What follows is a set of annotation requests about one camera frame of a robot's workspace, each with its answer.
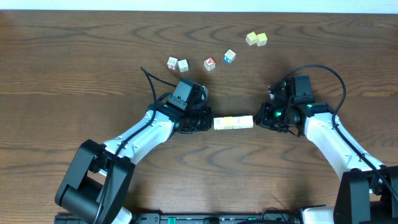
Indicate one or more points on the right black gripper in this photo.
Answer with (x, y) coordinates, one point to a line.
(262, 117)

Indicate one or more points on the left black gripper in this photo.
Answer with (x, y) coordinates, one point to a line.
(207, 118)

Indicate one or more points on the white block soccer ball picture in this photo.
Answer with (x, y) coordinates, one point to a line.
(218, 123)

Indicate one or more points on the green edged alphabet block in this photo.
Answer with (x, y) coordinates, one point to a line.
(228, 122)

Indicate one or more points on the white block dragonfly picture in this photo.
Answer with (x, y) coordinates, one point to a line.
(247, 121)

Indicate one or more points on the white block red edge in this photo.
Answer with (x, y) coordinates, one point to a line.
(237, 122)

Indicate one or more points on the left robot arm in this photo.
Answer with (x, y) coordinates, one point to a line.
(97, 180)

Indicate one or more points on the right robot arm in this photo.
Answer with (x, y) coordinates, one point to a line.
(368, 188)

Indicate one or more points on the white block plain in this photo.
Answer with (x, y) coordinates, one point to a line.
(183, 65)

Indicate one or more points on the red letter A block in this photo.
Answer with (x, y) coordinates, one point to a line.
(209, 63)

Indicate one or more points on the white block red side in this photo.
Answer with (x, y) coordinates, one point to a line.
(172, 63)

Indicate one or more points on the blue edged alphabet block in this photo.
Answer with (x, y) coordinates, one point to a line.
(229, 56)

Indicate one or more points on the yellow block right of pair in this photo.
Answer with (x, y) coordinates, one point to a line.
(261, 39)

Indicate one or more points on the yellow block of pair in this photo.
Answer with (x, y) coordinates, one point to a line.
(261, 39)
(251, 38)

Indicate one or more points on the yellow block left of pair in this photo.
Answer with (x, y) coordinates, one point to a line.
(251, 38)

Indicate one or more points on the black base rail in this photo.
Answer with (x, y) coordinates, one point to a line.
(202, 218)

